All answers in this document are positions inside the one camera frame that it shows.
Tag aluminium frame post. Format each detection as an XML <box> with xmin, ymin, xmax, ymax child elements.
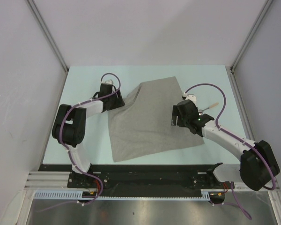
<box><xmin>25</xmin><ymin>0</ymin><xmax>69</xmax><ymax>74</ymax></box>
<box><xmin>230</xmin><ymin>0</ymin><xmax>275</xmax><ymax>73</ymax></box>

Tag grey cloth napkin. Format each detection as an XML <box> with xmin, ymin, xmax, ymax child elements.
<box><xmin>108</xmin><ymin>77</ymin><xmax>204</xmax><ymax>162</ymax></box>

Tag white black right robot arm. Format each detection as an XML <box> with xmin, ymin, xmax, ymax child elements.
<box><xmin>171</xmin><ymin>99</ymin><xmax>280</xmax><ymax>191</ymax></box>

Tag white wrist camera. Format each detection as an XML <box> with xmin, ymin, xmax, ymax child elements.
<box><xmin>182</xmin><ymin>92</ymin><xmax>197</xmax><ymax>104</ymax></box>
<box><xmin>100</xmin><ymin>79</ymin><xmax>114</xmax><ymax>85</ymax></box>

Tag right aluminium frame post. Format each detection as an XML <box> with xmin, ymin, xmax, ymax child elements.
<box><xmin>230</xmin><ymin>0</ymin><xmax>275</xmax><ymax>73</ymax></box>

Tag left aluminium frame post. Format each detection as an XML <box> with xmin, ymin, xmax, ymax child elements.
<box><xmin>25</xmin><ymin>0</ymin><xmax>69</xmax><ymax>74</ymax></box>

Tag wooden handled metal spoon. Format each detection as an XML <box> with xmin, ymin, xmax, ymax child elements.
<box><xmin>199</xmin><ymin>102</ymin><xmax>219</xmax><ymax>112</ymax></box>

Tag aluminium rail left front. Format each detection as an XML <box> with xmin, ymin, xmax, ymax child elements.
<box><xmin>25</xmin><ymin>172</ymin><xmax>70</xmax><ymax>190</ymax></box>

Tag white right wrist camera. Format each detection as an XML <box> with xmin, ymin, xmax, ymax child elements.
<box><xmin>182</xmin><ymin>92</ymin><xmax>197</xmax><ymax>104</ymax></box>

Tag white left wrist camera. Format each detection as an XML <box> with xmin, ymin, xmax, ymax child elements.
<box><xmin>100</xmin><ymin>79</ymin><xmax>114</xmax><ymax>85</ymax></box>

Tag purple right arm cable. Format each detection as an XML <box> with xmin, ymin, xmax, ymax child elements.
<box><xmin>183</xmin><ymin>82</ymin><xmax>278</xmax><ymax>220</ymax></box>

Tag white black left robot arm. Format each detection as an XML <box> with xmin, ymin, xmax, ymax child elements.
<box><xmin>52</xmin><ymin>83</ymin><xmax>125</xmax><ymax>188</ymax></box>

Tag white slotted cable duct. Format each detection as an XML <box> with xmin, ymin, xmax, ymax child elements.
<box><xmin>34</xmin><ymin>190</ymin><xmax>210</xmax><ymax>201</ymax></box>

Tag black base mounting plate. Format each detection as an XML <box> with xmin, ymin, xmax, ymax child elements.
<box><xmin>39</xmin><ymin>164</ymin><xmax>235</xmax><ymax>205</ymax></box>

